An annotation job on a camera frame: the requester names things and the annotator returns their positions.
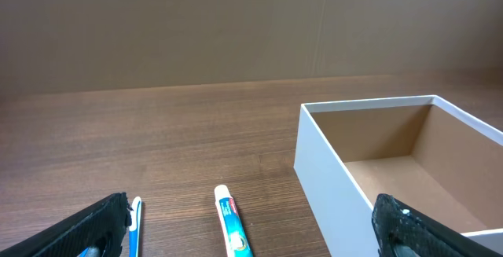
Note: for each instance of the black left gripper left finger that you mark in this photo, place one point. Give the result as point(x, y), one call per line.
point(102, 225)

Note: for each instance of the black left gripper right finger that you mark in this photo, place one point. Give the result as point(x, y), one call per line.
point(403, 231)

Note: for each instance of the blue white toothbrush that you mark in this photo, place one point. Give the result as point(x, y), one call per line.
point(135, 227)

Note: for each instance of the teal toothpaste tube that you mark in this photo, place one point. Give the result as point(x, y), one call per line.
point(235, 238)

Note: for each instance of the white cardboard box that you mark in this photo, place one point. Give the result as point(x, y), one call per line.
point(422, 150)

